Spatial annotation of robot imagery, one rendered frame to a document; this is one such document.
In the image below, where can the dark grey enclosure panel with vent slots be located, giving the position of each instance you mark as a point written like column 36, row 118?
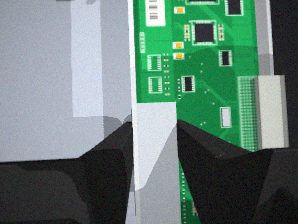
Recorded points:
column 284, row 54

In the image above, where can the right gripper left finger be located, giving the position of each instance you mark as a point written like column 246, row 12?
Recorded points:
column 94, row 191

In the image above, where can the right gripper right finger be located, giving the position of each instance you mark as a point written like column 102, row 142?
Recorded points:
column 230, row 184

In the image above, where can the green circuit board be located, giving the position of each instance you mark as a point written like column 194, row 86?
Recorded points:
column 195, row 60

